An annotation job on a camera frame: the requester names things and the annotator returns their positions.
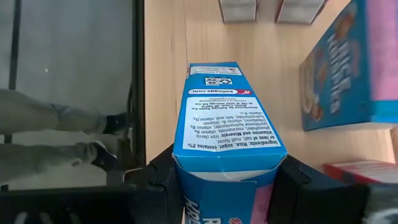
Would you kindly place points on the red Froot Loops cereal box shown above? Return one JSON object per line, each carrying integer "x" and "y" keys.
{"x": 357, "y": 172}

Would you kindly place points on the black aluminium rig frame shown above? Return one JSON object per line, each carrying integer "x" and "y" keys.
{"x": 139, "y": 62}

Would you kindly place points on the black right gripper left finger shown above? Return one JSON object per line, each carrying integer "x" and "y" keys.
{"x": 149, "y": 202}

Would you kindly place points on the wooden shelf black metal frame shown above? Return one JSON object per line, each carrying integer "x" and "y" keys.
{"x": 273, "y": 77}

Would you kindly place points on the blue Rice Krispies cereal box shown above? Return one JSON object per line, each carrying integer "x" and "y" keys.
{"x": 342, "y": 77}
{"x": 230, "y": 124}

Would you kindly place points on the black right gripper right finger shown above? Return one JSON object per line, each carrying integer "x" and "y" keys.
{"x": 311, "y": 202}

